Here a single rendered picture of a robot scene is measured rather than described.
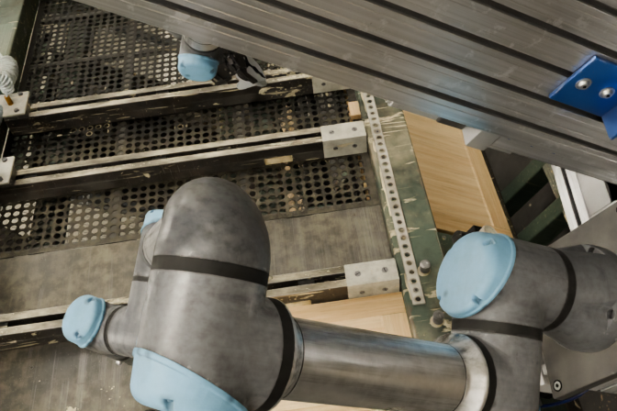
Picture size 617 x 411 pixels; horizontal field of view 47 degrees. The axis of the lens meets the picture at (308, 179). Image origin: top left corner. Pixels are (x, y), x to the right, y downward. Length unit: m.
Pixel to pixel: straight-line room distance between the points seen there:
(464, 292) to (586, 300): 0.17
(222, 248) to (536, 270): 0.45
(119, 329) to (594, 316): 0.66
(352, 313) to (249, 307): 1.06
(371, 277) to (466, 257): 0.78
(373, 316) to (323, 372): 0.98
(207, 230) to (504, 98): 0.39
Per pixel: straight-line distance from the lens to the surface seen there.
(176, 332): 0.66
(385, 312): 1.73
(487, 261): 0.92
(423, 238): 1.81
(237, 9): 0.73
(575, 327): 1.03
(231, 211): 0.69
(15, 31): 2.68
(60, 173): 2.13
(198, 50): 1.34
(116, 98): 2.31
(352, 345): 0.77
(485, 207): 2.47
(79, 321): 1.13
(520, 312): 0.94
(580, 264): 1.02
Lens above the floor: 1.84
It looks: 24 degrees down
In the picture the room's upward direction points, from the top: 76 degrees counter-clockwise
